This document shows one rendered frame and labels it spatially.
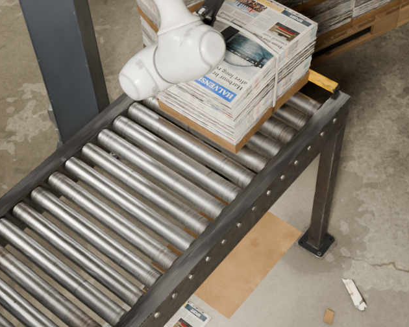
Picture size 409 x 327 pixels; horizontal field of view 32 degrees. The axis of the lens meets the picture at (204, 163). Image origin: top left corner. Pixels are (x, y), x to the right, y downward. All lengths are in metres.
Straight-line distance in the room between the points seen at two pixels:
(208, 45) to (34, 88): 1.96
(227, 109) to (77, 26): 0.88
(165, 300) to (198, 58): 0.60
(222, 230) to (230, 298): 0.83
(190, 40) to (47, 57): 1.23
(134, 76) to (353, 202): 1.47
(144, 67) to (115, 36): 1.92
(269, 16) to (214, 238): 0.64
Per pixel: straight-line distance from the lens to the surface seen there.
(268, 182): 1.93
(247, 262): 2.72
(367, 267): 2.75
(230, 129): 1.92
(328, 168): 2.36
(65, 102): 2.84
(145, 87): 1.64
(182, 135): 2.04
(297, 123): 2.08
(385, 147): 3.09
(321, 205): 2.53
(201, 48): 1.51
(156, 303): 1.75
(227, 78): 1.86
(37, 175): 2.02
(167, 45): 1.56
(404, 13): 3.60
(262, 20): 2.02
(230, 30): 1.94
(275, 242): 2.77
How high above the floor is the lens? 2.36
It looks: 52 degrees down
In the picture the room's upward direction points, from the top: 4 degrees counter-clockwise
